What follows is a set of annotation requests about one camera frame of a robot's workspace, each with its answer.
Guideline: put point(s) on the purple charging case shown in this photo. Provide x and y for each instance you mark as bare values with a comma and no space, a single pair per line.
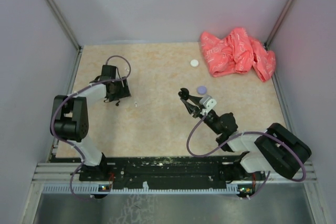
201,90

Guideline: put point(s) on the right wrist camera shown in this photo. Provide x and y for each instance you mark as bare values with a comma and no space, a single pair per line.
208,102

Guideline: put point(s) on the pink plastic bag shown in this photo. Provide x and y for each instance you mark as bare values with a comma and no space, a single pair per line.
237,53

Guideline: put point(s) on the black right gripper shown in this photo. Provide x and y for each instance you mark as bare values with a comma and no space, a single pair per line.
191,108

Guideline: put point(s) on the white round charging case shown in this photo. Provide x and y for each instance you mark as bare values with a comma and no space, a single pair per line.
194,63

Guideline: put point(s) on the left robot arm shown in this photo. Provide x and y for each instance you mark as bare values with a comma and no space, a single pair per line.
70,113

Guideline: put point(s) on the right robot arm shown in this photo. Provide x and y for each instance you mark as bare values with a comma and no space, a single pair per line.
274,150

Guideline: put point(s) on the black round charging case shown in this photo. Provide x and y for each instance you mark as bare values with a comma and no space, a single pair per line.
184,94

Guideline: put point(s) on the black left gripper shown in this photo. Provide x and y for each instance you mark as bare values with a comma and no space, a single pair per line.
124,91

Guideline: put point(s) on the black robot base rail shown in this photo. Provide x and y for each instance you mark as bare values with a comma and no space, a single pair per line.
165,173

